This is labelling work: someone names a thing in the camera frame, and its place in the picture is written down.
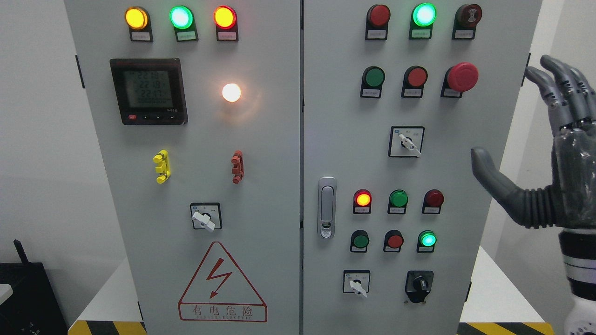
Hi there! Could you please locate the middle dark red indicator light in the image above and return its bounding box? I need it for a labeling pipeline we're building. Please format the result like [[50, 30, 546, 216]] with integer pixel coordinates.
[[421, 189, 445, 214]]

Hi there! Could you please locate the red emergency stop button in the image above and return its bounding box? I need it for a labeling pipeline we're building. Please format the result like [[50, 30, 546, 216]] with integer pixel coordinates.
[[440, 62, 479, 98]]

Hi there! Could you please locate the top left red indicator light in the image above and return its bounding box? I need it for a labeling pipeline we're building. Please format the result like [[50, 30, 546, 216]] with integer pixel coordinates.
[[213, 6, 239, 42]]

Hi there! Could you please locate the lower red push button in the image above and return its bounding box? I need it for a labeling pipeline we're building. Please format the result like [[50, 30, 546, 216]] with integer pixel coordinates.
[[383, 230, 404, 253]]

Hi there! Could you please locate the upper red push button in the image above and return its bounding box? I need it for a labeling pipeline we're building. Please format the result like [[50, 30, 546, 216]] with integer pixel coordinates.
[[401, 66, 428, 98]]

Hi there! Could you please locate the top right green light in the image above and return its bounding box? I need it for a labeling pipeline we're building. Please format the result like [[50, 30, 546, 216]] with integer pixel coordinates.
[[408, 2, 437, 40]]

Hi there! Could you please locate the top left green indicator light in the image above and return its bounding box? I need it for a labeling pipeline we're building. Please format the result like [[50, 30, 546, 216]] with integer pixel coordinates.
[[169, 6, 198, 42]]

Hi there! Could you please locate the green push button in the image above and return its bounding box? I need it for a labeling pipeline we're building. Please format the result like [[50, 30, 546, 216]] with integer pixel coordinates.
[[350, 229, 370, 253], [360, 66, 385, 98]]

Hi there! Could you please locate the upper green push button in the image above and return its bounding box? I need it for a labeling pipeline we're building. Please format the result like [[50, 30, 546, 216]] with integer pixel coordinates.
[[360, 66, 385, 98]]

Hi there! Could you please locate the silver door handle lock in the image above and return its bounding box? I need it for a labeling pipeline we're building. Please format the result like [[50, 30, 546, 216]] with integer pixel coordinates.
[[317, 176, 337, 238]]

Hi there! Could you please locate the red terminal clip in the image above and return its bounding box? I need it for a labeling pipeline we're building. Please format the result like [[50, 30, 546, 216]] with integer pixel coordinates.
[[230, 150, 244, 184]]

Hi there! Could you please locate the left gray cabinet door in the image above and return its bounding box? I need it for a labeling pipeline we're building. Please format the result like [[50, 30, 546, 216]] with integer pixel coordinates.
[[65, 0, 301, 335]]

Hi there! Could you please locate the lower green push button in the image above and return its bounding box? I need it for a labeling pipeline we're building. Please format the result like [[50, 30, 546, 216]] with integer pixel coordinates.
[[350, 229, 370, 253]]

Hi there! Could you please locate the dark red buzzer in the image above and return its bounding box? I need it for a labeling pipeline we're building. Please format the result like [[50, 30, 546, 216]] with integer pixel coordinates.
[[452, 4, 482, 40]]

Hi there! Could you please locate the lower lit green light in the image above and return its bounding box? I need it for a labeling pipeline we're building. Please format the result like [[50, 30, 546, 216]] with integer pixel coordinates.
[[416, 230, 438, 253]]

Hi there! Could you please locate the middle green indicator light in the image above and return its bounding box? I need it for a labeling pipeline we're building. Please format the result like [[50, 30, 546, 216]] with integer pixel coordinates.
[[387, 189, 409, 215]]

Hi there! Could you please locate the red push button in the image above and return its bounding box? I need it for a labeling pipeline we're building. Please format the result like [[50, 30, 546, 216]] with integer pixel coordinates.
[[401, 66, 428, 98], [383, 230, 404, 253]]

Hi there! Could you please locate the white glowing lamp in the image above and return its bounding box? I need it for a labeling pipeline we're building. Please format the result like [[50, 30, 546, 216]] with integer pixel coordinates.
[[221, 83, 242, 103]]

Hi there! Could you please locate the black rotary switch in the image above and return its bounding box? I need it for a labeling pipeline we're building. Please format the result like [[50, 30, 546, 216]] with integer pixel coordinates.
[[405, 271, 434, 303]]

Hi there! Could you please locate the right gray cabinet door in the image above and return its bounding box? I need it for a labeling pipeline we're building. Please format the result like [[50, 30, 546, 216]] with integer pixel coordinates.
[[303, 0, 542, 335]]

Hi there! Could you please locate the lit red indicator light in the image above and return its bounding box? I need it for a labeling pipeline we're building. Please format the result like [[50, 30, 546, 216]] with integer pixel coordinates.
[[352, 189, 372, 214]]

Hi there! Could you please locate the red electric hazard warning sticker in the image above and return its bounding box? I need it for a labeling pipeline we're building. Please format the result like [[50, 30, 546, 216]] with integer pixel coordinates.
[[177, 241, 268, 322]]

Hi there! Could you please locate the green indicator light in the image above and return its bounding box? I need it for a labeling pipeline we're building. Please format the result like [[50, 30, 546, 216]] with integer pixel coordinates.
[[169, 6, 198, 42], [387, 189, 409, 215]]

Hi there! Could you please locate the black box with antenna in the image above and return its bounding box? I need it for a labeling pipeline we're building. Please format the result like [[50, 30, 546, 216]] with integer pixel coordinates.
[[0, 240, 68, 335]]

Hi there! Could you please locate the gray cabinet door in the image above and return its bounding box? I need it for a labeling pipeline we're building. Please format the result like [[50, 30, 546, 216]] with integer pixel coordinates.
[[303, 0, 542, 335], [65, 0, 301, 335]]

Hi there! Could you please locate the digital power meter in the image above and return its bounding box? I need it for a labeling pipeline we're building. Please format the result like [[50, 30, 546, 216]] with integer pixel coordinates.
[[110, 59, 188, 125]]

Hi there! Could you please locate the top right dark red light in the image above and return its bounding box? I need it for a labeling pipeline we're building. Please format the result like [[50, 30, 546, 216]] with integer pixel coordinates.
[[365, 4, 391, 40]]

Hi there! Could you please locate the left door gray rotary switch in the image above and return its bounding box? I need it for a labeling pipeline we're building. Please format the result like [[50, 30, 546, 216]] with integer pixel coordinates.
[[190, 203, 222, 232]]

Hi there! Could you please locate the gray robotic right hand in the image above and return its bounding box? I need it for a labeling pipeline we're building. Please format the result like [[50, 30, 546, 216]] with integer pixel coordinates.
[[471, 55, 595, 229]]

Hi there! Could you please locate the yellow indicator light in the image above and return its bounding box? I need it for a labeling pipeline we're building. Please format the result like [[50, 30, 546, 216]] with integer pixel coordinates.
[[125, 6, 153, 42]]

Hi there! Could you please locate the yellow terminal clip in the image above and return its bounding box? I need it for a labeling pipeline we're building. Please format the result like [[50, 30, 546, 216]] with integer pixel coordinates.
[[153, 150, 172, 184]]

